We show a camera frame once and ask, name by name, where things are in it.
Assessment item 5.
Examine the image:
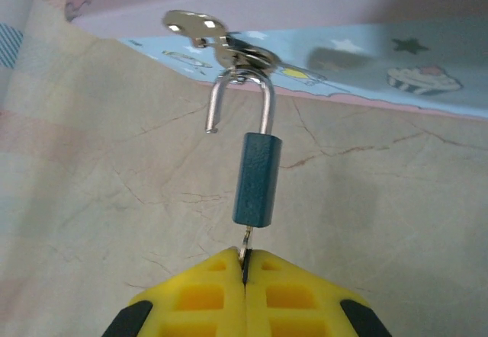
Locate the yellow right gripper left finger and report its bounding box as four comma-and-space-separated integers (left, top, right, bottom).
101, 247, 247, 337

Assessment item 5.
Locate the pink cartoon print box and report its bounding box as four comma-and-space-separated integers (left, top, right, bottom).
63, 0, 488, 121

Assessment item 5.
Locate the silver spare key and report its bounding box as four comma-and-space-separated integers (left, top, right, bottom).
162, 8, 230, 49

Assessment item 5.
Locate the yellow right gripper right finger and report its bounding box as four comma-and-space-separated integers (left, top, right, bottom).
243, 248, 393, 337

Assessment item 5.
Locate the blue padlock with silver shackle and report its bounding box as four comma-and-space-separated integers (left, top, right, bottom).
204, 68, 283, 230

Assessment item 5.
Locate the plaid patterned backdrop sheet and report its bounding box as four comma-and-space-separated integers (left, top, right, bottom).
0, 0, 43, 69

